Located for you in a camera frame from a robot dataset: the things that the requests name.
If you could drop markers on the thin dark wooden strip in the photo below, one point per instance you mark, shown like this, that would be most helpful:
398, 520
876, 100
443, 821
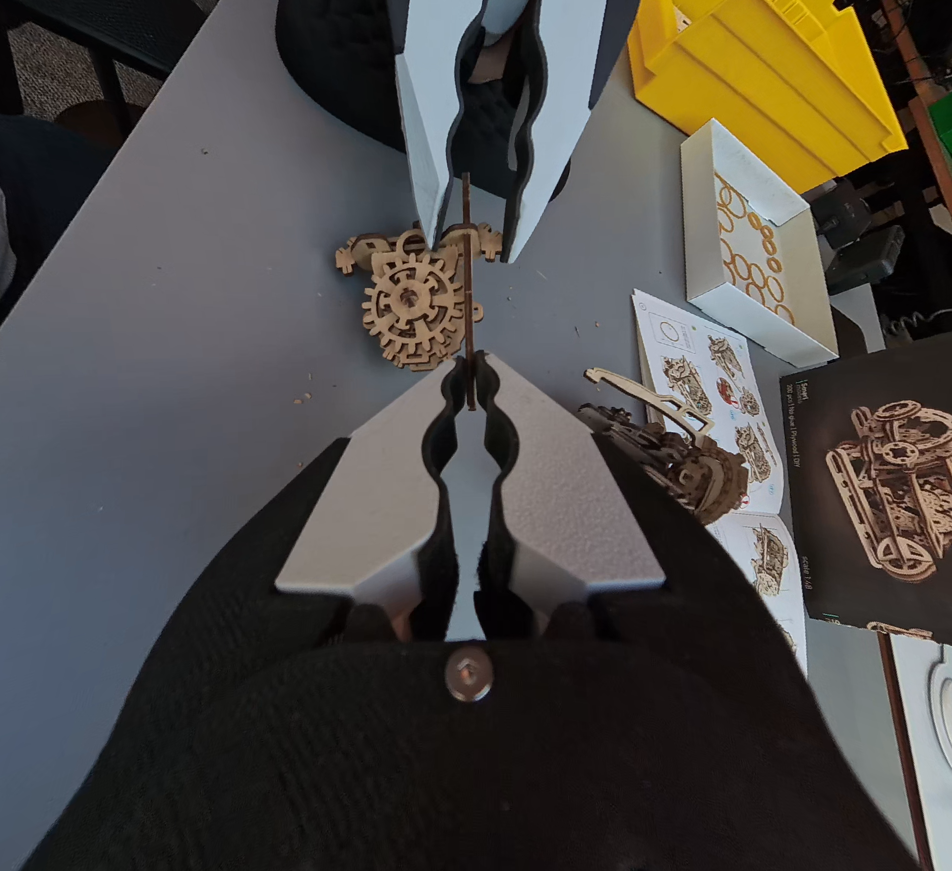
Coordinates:
468, 291

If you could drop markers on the person's grey shirt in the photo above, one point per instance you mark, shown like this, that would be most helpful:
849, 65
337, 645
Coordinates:
6, 246

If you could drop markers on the illustrated instruction booklet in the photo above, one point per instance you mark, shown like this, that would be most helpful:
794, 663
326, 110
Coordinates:
692, 373

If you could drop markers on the black model kit box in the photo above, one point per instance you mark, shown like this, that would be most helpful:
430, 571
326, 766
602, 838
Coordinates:
877, 484

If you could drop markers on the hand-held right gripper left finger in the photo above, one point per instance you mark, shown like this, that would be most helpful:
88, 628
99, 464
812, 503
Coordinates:
364, 506

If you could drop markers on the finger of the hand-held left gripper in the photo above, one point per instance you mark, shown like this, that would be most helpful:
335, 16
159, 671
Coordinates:
428, 31
573, 53

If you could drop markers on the pale wooden gear assembly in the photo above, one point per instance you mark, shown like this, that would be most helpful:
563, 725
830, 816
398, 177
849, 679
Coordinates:
409, 306

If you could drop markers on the black device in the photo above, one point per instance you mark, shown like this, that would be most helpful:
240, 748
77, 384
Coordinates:
855, 239

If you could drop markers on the dark wooden mechanical model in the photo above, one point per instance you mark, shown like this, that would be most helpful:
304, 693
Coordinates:
684, 462

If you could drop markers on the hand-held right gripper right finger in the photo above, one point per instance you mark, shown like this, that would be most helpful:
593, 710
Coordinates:
580, 506

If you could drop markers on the black mesh cushion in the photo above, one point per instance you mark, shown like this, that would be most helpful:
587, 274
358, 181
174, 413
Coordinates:
335, 53

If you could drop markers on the white box with wooden rings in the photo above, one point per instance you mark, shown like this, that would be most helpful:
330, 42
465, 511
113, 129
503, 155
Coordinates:
751, 254

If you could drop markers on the pale plywood sheet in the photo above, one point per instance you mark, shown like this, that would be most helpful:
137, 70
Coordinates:
926, 752

